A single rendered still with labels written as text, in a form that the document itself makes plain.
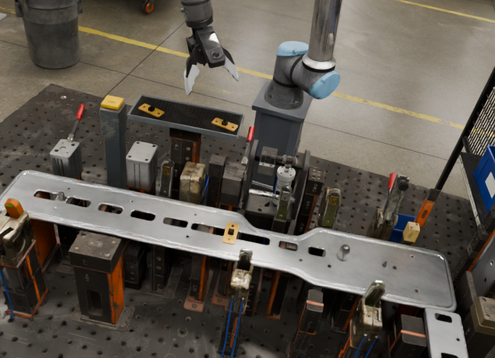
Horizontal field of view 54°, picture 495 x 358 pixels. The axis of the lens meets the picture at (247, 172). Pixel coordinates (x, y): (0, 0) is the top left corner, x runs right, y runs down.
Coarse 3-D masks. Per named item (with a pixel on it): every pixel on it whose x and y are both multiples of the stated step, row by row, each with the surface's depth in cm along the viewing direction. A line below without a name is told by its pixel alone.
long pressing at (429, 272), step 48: (48, 192) 151; (96, 192) 153; (144, 240) 142; (192, 240) 143; (240, 240) 146; (288, 240) 148; (336, 240) 150; (384, 240) 152; (336, 288) 137; (432, 288) 141
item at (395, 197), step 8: (400, 176) 144; (408, 176) 144; (400, 184) 141; (392, 192) 146; (400, 192) 147; (392, 200) 148; (400, 200) 147; (392, 208) 150; (384, 216) 150; (392, 216) 151; (392, 224) 151
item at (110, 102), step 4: (108, 96) 167; (112, 96) 167; (104, 100) 165; (108, 100) 165; (112, 100) 165; (116, 100) 166; (120, 100) 166; (104, 104) 163; (108, 104) 163; (112, 104) 164; (116, 104) 164; (120, 104) 165; (112, 108) 164; (116, 108) 163
